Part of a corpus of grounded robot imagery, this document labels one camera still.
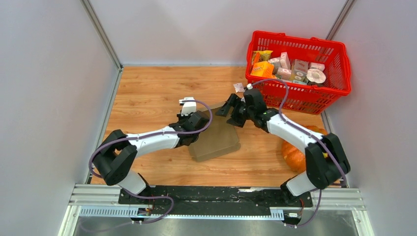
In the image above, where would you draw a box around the brown cardboard paper box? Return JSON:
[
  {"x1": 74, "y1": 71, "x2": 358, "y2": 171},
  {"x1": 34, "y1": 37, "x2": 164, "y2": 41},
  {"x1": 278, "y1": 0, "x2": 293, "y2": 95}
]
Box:
[{"x1": 188, "y1": 102, "x2": 241, "y2": 162}]

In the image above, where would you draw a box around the white round tape roll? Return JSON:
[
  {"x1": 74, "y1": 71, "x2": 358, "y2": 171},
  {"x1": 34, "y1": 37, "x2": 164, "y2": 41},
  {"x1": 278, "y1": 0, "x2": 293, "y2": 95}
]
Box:
[{"x1": 306, "y1": 68, "x2": 327, "y2": 84}]

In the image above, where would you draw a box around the white pink carton box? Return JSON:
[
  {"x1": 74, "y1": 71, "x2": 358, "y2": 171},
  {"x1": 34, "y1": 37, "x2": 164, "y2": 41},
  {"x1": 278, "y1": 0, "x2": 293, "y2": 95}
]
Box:
[{"x1": 280, "y1": 52, "x2": 291, "y2": 70}]

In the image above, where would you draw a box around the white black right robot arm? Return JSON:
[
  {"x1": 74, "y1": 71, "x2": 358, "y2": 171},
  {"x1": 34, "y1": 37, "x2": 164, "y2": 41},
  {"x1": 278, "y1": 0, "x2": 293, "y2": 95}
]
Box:
[{"x1": 215, "y1": 88, "x2": 351, "y2": 206}]

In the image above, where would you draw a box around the aluminium frame rail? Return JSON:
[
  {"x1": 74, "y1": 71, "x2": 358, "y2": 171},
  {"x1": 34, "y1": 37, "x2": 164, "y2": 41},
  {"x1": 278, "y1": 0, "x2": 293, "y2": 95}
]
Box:
[{"x1": 59, "y1": 184, "x2": 374, "y2": 236}]

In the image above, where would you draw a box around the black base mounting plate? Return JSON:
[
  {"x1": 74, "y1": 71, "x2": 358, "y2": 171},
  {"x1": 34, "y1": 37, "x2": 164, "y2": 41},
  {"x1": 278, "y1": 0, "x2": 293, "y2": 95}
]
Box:
[{"x1": 118, "y1": 185, "x2": 313, "y2": 216}]

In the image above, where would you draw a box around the small white paper packet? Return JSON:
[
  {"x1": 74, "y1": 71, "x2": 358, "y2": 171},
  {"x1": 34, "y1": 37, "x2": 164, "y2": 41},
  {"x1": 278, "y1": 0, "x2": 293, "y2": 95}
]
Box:
[{"x1": 233, "y1": 83, "x2": 245, "y2": 93}]

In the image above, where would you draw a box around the orange snack box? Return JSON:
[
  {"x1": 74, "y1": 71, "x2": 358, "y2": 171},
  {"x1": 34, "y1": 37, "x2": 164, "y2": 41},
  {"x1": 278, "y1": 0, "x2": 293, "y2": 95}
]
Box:
[{"x1": 250, "y1": 61, "x2": 274, "y2": 78}]

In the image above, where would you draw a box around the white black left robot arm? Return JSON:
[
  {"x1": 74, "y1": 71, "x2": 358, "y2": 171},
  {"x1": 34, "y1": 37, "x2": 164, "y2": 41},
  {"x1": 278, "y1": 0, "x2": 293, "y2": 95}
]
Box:
[{"x1": 89, "y1": 111, "x2": 212, "y2": 204}]

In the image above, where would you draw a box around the yellow snack bag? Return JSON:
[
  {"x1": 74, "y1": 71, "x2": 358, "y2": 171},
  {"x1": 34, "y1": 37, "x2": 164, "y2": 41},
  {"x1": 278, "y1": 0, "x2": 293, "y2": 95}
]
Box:
[{"x1": 251, "y1": 50, "x2": 273, "y2": 64}]

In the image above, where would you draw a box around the orange pumpkin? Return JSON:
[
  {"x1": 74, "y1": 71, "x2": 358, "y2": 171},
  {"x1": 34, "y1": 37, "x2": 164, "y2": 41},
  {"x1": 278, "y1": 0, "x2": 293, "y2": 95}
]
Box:
[{"x1": 281, "y1": 125, "x2": 328, "y2": 174}]

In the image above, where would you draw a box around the red plastic shopping basket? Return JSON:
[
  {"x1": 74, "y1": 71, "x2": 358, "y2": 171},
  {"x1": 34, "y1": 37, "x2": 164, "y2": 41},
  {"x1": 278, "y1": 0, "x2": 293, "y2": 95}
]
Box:
[{"x1": 245, "y1": 30, "x2": 351, "y2": 115}]

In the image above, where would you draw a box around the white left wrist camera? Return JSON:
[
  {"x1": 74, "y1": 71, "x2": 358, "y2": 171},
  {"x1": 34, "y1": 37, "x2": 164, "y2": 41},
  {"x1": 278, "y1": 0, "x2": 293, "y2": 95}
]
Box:
[{"x1": 179, "y1": 97, "x2": 197, "y2": 117}]

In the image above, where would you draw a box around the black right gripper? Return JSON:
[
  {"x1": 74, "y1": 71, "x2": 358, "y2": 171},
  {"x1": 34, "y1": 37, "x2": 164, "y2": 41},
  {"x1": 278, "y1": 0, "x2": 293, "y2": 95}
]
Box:
[{"x1": 214, "y1": 94, "x2": 254, "y2": 128}]

